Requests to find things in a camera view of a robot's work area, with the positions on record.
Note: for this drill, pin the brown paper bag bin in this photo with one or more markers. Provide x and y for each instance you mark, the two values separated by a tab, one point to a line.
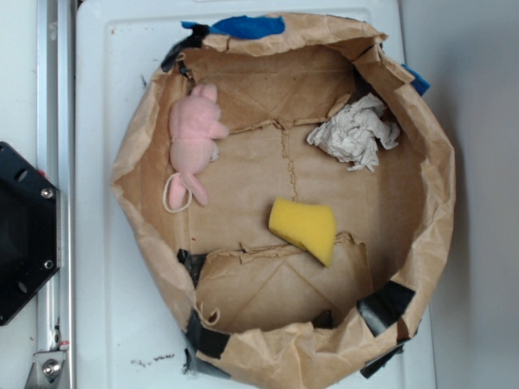
252	305

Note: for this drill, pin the yellow sponge piece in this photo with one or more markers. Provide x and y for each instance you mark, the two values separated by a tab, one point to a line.
309	227

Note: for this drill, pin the pink plush bunny toy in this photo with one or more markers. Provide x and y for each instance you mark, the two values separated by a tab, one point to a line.
194	127

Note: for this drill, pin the crumpled white paper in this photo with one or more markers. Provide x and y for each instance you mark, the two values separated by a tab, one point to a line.
354	133

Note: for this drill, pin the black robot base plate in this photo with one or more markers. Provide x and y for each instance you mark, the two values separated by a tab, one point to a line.
29	232

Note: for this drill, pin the aluminium frame rail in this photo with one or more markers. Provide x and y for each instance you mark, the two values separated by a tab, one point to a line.
55	156

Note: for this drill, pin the metal corner bracket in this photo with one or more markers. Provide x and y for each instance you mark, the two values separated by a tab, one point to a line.
46	370

